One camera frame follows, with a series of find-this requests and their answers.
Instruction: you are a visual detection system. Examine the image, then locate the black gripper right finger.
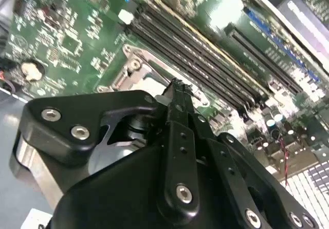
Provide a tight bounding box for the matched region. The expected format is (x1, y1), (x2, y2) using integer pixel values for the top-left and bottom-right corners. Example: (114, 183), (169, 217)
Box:
(180, 79), (321, 229)

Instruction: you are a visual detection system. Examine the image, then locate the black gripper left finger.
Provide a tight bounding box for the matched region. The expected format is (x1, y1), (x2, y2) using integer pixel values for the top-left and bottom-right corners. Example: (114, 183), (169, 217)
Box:
(9, 79), (200, 226)

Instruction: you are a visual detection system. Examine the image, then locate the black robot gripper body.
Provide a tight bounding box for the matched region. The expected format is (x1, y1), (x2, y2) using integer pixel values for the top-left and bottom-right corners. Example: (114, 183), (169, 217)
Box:
(50, 141), (247, 229)

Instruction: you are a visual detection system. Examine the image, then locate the thin wire locking lever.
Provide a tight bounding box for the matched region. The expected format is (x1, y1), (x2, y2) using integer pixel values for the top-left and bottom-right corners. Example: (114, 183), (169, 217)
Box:
(140, 55), (208, 105)

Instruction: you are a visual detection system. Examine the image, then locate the silver square CPU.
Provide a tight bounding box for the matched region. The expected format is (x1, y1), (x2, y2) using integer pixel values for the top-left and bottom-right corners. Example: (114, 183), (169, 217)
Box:
(140, 73), (172, 98)

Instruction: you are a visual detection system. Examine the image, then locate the metal socket cover frame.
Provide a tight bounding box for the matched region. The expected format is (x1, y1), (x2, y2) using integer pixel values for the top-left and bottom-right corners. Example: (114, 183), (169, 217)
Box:
(120, 55), (180, 96)

